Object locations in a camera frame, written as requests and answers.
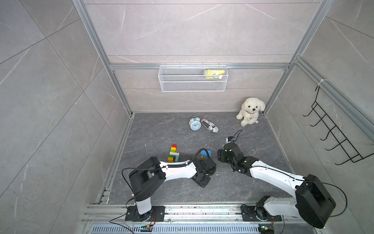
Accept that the blue long lego brick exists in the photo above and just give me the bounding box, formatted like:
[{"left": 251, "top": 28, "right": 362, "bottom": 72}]
[{"left": 201, "top": 150, "right": 211, "bottom": 157}]

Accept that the cream long lego brick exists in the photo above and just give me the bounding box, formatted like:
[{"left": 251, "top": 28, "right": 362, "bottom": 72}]
[{"left": 169, "top": 152, "right": 180, "bottom": 158}]

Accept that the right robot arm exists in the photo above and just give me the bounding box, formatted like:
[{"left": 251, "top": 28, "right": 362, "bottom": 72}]
[{"left": 217, "top": 141, "right": 336, "bottom": 229}]

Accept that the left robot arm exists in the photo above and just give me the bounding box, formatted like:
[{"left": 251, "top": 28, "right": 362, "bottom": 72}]
[{"left": 121, "top": 148, "right": 216, "bottom": 224}]

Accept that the white plush dog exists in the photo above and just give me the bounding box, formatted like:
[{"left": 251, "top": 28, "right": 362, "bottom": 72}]
[{"left": 236, "top": 97, "right": 266, "bottom": 127}]

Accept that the blue alarm clock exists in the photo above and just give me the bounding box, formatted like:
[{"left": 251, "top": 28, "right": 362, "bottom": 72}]
[{"left": 189, "top": 116, "right": 202, "bottom": 131}]

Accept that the yellow sponge in basket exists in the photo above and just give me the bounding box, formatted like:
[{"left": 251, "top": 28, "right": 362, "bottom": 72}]
[{"left": 203, "top": 69, "right": 226, "bottom": 79}]

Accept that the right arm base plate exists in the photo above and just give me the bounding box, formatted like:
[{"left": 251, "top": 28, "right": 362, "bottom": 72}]
[{"left": 240, "top": 204, "right": 282, "bottom": 222}]

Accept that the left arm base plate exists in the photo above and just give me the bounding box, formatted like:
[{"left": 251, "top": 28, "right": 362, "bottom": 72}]
[{"left": 125, "top": 206, "right": 165, "bottom": 222}]

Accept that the white wire mesh basket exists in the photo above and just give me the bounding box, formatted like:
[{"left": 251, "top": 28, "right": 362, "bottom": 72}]
[{"left": 158, "top": 64, "right": 228, "bottom": 92}]

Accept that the black wire hook rack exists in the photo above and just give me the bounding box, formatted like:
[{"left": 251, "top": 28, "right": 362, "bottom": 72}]
[{"left": 303, "top": 86, "right": 374, "bottom": 166}]

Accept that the aluminium mounting rail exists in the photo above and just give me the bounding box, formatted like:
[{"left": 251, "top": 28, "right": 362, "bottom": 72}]
[{"left": 78, "top": 203, "right": 325, "bottom": 226}]

